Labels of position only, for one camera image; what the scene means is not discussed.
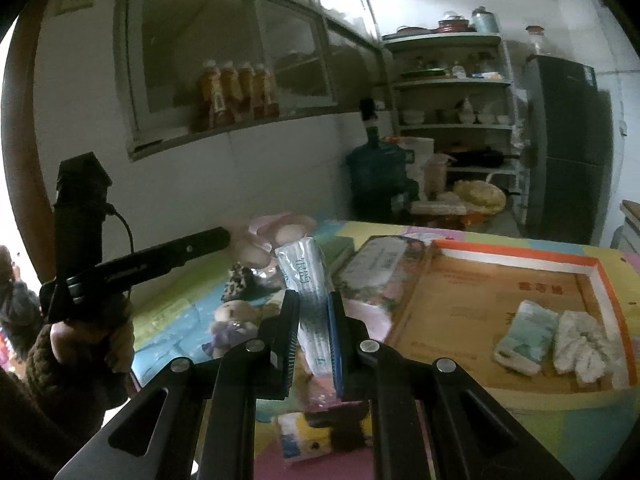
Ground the bear doll purple dress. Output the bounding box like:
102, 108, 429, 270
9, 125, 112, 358
202, 300, 260, 360

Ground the leopard print plush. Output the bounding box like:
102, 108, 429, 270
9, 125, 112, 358
221, 263, 262, 302

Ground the green plastic bagged cloth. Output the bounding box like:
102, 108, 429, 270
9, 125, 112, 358
276, 236, 333, 377

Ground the pale green towel pack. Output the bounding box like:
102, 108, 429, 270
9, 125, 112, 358
494, 300, 560, 376

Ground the white floral cloth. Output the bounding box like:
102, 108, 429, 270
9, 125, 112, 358
553, 311, 622, 385

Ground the pink cloth pack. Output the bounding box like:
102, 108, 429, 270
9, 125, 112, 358
294, 292, 393, 411

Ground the left hand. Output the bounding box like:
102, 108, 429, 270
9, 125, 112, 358
50, 322, 91, 363

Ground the green tissue box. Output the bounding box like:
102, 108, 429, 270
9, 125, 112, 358
314, 235, 356, 275

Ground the floral tissue pack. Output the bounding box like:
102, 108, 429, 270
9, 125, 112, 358
333, 235, 427, 313

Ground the orange rimmed cardboard tray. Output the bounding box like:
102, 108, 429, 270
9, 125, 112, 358
387, 240, 639, 411

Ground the orange drink bottles row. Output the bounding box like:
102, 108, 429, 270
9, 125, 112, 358
193, 60, 280, 132

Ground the kitchen counter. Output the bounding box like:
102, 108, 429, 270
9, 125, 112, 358
611, 200, 640, 255

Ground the metal shelf rack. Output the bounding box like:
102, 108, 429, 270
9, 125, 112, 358
383, 29, 529, 223

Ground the dark refrigerator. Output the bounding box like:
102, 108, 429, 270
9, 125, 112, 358
525, 55, 613, 244

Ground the teal pot on shelf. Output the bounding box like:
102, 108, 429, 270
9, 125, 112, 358
472, 6, 500, 34

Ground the glass jar on fridge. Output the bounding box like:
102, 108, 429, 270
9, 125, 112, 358
526, 25, 551, 55

